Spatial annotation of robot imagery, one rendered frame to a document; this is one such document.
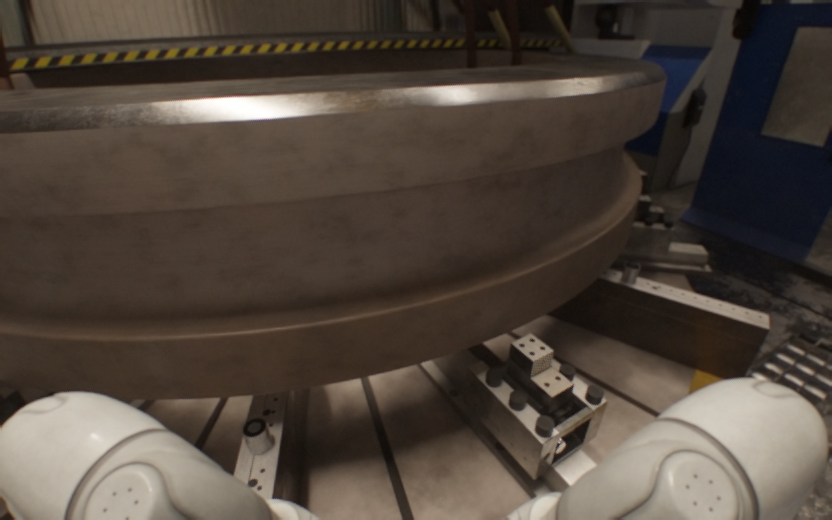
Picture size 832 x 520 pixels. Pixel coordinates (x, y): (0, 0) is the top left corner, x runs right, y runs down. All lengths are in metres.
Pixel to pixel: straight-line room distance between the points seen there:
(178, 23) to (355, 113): 3.20
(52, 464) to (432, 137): 0.98
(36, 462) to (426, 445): 1.59
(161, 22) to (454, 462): 3.80
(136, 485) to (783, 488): 0.59
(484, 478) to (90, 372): 1.49
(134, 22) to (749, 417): 4.17
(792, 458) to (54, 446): 0.73
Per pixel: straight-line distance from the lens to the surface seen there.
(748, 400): 0.57
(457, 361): 2.09
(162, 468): 0.44
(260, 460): 1.55
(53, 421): 0.58
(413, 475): 1.87
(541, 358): 1.62
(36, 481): 0.55
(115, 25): 4.17
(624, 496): 0.44
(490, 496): 1.84
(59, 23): 4.22
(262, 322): 1.34
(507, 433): 1.72
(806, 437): 0.59
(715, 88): 7.02
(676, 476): 0.43
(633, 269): 2.47
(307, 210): 1.26
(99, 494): 0.45
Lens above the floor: 1.89
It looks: 29 degrees down
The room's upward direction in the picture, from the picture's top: 1 degrees counter-clockwise
